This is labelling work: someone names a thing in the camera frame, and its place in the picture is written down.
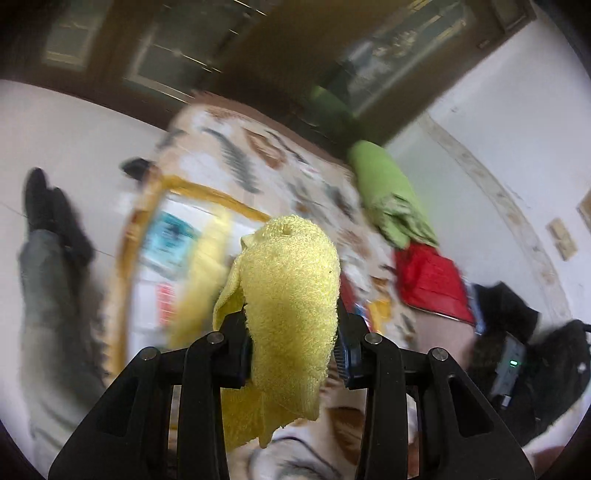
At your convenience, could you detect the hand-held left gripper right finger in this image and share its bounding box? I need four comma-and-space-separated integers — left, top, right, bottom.
333, 300, 536, 480

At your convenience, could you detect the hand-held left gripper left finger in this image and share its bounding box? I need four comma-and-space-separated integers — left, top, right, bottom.
48, 310, 254, 480

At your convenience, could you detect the yellow towel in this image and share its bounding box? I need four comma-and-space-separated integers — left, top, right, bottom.
211, 215, 343, 449

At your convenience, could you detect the white tray with yellow rim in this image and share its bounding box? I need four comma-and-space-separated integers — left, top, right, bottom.
104, 178, 273, 384

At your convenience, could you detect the blue cloth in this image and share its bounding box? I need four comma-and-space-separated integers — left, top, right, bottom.
142, 211, 203, 278

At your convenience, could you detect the black bag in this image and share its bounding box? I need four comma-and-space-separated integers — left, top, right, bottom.
468, 281, 591, 446

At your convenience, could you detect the orange packet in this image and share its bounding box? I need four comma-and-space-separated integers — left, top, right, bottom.
367, 295, 395, 334

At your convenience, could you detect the pink bed sheet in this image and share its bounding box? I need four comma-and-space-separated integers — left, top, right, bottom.
413, 316, 478, 367

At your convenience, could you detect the red bag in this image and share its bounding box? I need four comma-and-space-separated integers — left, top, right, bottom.
393, 242, 477, 325

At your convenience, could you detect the person's leg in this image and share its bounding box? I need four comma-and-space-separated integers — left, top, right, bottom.
17, 228, 114, 467

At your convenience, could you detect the folded green quilt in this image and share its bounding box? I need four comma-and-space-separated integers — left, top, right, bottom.
347, 141, 440, 249

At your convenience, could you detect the black shoe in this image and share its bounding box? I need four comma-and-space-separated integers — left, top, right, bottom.
50, 186, 95, 268
24, 167, 58, 232

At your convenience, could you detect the leaf print blanket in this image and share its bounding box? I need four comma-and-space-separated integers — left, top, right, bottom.
99, 104, 467, 480

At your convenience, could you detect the dark object at bed edge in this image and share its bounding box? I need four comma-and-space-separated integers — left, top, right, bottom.
121, 157, 158, 182

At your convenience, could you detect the wooden glass door cabinet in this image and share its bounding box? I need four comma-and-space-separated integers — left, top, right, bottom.
0, 0, 539, 144

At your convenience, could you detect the black cable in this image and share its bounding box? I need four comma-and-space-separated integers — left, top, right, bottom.
270, 434, 335, 469

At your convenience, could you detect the beige wall switch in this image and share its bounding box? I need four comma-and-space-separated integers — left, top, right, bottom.
576, 190, 591, 228
546, 218, 579, 263

